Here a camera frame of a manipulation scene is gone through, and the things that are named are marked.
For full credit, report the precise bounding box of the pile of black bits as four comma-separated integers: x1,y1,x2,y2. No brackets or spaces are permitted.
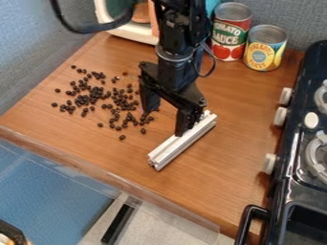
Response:
50,64,156,142

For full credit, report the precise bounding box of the toy microwave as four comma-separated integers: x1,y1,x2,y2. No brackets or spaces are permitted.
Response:
93,0,162,46

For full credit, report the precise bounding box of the yellow pineapple can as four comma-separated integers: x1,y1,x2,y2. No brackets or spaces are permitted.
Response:
242,24,289,73

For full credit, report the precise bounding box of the red tomato can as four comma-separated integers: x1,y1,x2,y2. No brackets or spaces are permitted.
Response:
209,1,253,62

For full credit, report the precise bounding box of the white bar tool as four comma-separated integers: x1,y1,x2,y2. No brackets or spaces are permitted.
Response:
146,109,219,172

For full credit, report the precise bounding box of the toy stove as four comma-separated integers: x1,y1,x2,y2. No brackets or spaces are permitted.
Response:
233,39,327,245

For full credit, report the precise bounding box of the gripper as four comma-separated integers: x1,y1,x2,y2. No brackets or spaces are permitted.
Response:
136,47,210,138

